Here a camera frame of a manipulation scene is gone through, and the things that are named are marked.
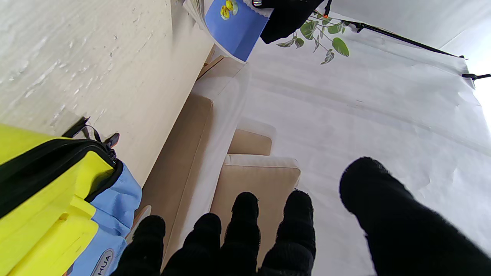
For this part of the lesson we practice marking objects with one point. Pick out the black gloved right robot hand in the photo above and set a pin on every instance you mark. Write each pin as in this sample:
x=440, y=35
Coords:
x=414, y=237

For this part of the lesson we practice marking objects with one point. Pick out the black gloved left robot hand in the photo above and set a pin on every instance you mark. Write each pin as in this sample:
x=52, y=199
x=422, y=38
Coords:
x=287, y=19

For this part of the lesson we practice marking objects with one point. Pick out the blue and white duck book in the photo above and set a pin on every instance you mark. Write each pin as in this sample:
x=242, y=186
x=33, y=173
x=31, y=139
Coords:
x=234, y=30

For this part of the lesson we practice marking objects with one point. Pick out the blue and yellow school bag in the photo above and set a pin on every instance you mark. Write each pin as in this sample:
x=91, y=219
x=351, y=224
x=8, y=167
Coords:
x=38, y=199

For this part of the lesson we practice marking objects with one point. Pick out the black clamp with orange tip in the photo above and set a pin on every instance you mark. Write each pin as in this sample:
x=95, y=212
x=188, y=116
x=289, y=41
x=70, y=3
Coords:
x=327, y=9

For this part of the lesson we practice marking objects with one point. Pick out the variegated leaf plant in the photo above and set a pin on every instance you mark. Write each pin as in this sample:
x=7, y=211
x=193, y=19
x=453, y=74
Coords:
x=340, y=46

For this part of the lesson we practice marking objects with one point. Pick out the black backdrop crossbar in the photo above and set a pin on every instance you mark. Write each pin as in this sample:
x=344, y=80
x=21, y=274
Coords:
x=402, y=39

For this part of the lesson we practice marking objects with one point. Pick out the white sheer curtain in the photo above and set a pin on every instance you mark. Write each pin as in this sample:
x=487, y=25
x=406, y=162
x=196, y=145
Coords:
x=383, y=115

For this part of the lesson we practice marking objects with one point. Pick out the beige sofa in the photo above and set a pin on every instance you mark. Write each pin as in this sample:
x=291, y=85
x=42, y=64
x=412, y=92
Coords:
x=184, y=153

